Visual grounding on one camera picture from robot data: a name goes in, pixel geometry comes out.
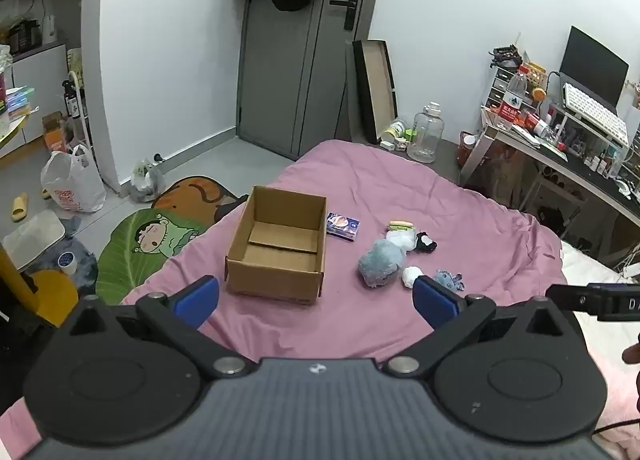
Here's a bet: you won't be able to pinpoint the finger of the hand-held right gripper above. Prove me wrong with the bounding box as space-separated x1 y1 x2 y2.
545 284 591 313

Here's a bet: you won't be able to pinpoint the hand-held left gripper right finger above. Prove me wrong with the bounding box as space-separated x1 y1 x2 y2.
384 275 577 382

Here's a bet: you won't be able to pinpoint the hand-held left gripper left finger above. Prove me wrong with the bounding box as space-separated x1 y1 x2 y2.
62 276 258 382

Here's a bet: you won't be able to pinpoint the small blue plush toy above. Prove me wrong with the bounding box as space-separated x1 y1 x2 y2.
433 268 466 294

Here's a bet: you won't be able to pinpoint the grey-blue fluffy plush toy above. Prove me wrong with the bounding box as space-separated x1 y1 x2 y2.
357 238 407 289

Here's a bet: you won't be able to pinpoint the brown cardboard box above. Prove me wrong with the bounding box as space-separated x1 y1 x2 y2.
224 185 329 306

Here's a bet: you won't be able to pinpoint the person's right hand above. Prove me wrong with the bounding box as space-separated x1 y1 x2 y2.
621 332 640 367

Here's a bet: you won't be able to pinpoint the white bed sheet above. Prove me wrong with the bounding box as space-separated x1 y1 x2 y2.
556 239 640 287

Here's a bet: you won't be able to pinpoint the clear plastic wrapped packet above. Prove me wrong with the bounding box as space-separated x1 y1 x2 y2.
386 230 419 252

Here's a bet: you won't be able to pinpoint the cartoon leaf floor mat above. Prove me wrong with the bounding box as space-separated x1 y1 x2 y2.
94 175 251 306

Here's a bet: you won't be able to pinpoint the pink blanket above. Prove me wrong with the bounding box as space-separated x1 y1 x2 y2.
0 139 640 460

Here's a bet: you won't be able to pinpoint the blue tissue packet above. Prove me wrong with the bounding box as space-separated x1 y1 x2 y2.
325 212 362 243

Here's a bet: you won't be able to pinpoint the blue-grey fluffy rug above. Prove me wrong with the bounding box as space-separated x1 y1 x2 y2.
27 234 99 302

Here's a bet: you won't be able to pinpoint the black top desk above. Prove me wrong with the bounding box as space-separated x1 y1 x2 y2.
458 107 640 230

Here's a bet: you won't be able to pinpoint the grey plastic bag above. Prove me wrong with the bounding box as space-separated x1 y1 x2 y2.
129 158 166 203

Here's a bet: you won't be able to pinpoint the yellow stool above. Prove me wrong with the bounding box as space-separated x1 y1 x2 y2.
29 269 80 329

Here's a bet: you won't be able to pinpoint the clear plastic water jug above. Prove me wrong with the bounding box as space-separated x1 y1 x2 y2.
410 101 445 164

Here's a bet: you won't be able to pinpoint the white plastic shopping bag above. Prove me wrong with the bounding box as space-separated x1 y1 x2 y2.
40 144 107 214

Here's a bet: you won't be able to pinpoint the white plastic tray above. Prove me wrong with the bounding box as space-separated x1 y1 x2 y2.
2 209 66 272

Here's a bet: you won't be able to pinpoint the snack packets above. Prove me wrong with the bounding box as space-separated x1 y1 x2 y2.
377 118 407 141

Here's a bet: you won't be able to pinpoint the white keyboard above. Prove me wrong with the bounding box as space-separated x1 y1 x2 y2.
562 82 630 146

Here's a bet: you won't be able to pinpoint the yellow slipper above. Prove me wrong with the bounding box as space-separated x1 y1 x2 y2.
10 192 30 222

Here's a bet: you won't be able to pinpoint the red label water bottle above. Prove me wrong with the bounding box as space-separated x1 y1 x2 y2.
496 64 530 134

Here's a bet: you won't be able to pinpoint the small open cardboard carton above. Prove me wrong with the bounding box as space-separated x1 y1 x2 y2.
42 110 76 154

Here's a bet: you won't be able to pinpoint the black cardboard lid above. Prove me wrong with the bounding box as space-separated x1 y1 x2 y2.
351 38 399 145

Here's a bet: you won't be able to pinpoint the desktop drawer organiser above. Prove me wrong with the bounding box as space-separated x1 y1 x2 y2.
483 59 547 114

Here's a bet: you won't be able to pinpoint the black spray bottle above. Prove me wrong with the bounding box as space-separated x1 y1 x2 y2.
62 79 81 120

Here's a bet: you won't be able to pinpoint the black monitor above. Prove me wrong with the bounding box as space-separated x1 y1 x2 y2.
558 25 630 109

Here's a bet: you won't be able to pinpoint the grey door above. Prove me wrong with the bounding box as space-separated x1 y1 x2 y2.
235 0 389 161

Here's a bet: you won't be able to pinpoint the white cabinet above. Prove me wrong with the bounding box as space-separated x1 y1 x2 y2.
0 39 69 161

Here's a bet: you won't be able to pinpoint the black cable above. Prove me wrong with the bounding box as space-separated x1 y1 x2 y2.
592 419 640 437

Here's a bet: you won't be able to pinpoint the black door handle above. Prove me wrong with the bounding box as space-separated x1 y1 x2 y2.
328 0 360 31

